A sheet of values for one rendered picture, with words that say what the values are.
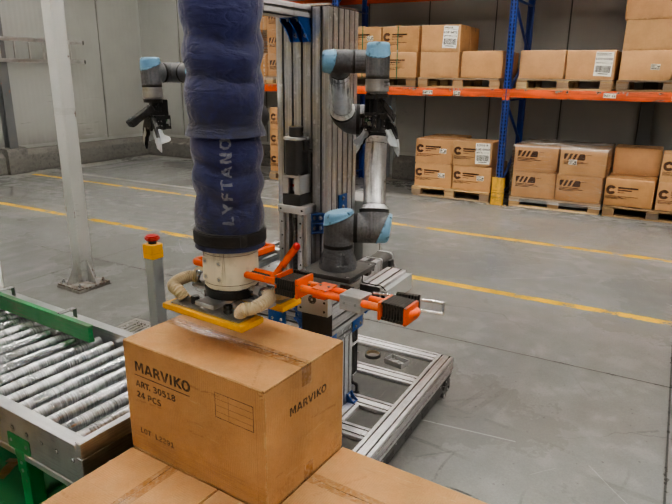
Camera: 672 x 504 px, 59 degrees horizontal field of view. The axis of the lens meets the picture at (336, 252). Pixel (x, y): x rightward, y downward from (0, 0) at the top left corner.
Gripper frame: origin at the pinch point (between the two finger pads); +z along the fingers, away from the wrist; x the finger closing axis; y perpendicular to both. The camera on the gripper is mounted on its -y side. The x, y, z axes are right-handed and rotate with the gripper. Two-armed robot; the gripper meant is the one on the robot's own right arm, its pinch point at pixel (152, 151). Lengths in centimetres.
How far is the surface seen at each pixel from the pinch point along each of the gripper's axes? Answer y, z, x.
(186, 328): -14, 54, -53
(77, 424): -46, 94, -22
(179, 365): -26, 55, -73
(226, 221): -10, 12, -78
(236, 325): -13, 41, -87
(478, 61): 606, -46, 331
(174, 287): -19, 36, -58
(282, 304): 7, 41, -81
